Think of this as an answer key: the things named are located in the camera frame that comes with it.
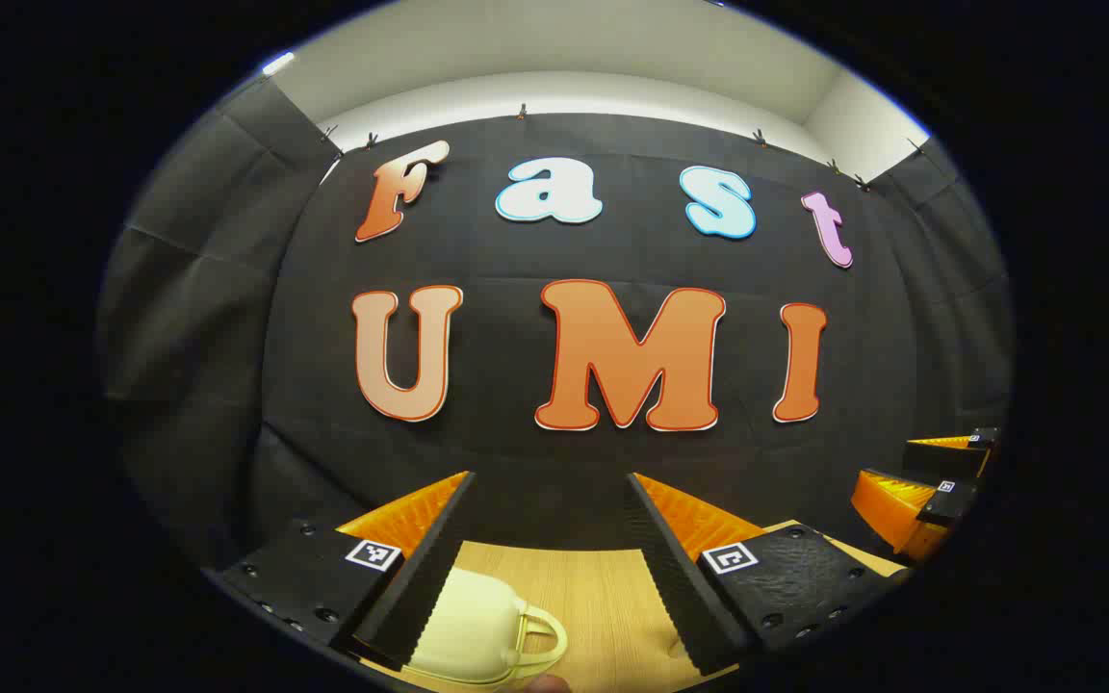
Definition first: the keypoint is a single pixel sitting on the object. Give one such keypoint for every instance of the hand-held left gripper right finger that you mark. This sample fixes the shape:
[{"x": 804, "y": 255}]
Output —
[{"x": 670, "y": 568}]

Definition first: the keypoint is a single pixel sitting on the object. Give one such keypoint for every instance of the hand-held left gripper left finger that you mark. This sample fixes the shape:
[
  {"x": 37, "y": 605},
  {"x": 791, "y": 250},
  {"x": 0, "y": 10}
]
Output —
[{"x": 434, "y": 568}]

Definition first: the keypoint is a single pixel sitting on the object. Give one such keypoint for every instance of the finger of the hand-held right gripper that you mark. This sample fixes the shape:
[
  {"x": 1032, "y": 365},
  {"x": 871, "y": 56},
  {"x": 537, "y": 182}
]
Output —
[
  {"x": 954, "y": 502},
  {"x": 944, "y": 457}
]

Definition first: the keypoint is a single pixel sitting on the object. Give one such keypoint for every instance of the cream yellow suitcase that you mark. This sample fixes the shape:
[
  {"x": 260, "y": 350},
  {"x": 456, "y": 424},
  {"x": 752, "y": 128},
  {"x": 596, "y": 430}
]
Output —
[{"x": 468, "y": 626}]

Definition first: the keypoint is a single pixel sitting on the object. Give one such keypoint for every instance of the black backdrop cloth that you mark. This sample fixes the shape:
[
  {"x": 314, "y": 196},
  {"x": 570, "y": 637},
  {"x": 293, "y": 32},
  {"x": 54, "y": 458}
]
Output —
[{"x": 516, "y": 260}]

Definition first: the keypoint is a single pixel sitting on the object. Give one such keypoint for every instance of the ceiling light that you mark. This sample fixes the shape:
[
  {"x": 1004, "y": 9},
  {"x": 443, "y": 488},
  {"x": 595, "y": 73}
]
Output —
[{"x": 277, "y": 64}]

